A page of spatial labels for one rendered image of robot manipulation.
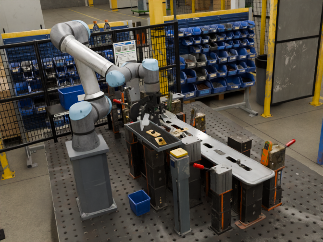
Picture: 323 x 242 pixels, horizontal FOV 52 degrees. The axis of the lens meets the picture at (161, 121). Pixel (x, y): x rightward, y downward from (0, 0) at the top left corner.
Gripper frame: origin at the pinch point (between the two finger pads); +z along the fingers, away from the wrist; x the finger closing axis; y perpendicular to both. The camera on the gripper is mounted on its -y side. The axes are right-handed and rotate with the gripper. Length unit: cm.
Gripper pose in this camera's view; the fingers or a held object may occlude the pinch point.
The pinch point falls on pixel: (153, 126)
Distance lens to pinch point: 173.5
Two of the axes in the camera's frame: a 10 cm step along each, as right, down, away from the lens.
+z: 0.7, 9.2, 3.8
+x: 7.9, -2.8, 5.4
